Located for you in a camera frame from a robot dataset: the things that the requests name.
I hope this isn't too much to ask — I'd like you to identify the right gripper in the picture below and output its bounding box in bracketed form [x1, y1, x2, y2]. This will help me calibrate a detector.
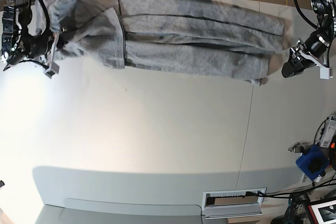
[26, 29, 59, 68]

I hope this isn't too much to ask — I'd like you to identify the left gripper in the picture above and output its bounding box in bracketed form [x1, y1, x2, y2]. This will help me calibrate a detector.
[281, 34, 331, 78]

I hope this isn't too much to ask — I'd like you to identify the grey T-shirt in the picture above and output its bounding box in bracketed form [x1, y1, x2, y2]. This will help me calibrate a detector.
[36, 0, 285, 85]

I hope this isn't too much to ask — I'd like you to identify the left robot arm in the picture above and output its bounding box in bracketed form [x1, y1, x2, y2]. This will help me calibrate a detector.
[281, 0, 335, 80]

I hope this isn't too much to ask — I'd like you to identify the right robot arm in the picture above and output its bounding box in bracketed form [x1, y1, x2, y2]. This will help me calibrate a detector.
[1, 0, 59, 78]

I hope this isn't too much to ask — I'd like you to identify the white barcode power adapter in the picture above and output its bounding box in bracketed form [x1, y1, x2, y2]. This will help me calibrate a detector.
[319, 114, 335, 148]

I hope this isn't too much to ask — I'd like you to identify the metal table clamp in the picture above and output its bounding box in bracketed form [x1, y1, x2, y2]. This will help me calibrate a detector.
[288, 142, 311, 153]

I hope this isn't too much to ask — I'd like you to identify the blue plastic device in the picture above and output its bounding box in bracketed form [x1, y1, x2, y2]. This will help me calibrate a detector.
[296, 145, 330, 181]

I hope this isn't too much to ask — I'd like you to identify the framed picture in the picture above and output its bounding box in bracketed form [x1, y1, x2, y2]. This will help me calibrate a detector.
[307, 199, 335, 224]

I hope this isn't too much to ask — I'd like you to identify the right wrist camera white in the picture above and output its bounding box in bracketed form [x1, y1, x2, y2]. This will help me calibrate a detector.
[44, 62, 59, 78]

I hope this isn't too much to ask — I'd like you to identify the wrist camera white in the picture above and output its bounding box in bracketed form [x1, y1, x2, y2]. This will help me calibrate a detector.
[320, 67, 333, 80]
[44, 62, 59, 78]

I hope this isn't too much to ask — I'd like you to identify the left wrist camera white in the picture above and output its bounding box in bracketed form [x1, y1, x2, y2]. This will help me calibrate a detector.
[320, 67, 333, 80]

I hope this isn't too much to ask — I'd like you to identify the table cable grommet box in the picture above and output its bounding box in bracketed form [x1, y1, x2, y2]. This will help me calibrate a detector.
[202, 188, 267, 219]

